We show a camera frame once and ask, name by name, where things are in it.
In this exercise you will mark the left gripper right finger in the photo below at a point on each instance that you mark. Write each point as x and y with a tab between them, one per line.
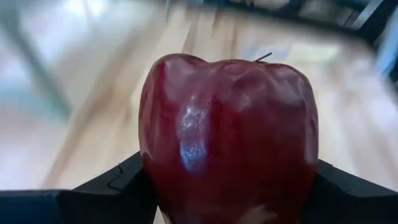
351	205

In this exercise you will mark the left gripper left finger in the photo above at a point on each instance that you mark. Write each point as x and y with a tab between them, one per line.
77	205

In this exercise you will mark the green perforated metal shelf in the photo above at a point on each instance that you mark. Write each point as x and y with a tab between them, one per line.
40	77

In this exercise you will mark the dark red toy apple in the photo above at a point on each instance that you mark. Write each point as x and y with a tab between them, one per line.
227	140

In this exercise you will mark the silver aluminium profile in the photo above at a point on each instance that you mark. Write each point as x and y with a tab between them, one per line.
387	46

